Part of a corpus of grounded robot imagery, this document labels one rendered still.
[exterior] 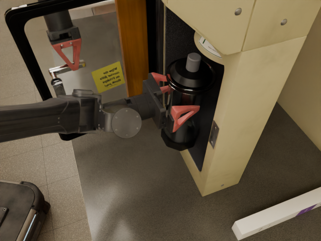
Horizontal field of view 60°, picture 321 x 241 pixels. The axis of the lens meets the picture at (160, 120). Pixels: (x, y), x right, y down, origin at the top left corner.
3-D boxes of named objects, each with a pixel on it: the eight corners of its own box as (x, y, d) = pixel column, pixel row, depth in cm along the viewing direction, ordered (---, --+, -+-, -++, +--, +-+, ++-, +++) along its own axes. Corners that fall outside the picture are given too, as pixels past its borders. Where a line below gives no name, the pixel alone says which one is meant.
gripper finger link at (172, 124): (191, 82, 63) (153, 92, 60) (207, 104, 59) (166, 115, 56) (187, 103, 68) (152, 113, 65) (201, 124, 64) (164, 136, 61)
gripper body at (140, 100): (150, 77, 63) (119, 85, 61) (168, 108, 57) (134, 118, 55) (149, 97, 68) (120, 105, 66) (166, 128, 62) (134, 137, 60)
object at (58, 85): (68, 101, 68) (62, 83, 63) (59, 104, 67) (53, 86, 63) (66, 96, 69) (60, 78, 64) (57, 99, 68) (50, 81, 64)
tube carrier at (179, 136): (187, 114, 81) (200, 53, 65) (206, 142, 75) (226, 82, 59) (154, 124, 78) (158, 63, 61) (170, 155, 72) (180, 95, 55)
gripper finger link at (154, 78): (178, 65, 67) (142, 73, 64) (192, 84, 63) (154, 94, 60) (176, 86, 72) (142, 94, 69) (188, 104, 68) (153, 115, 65)
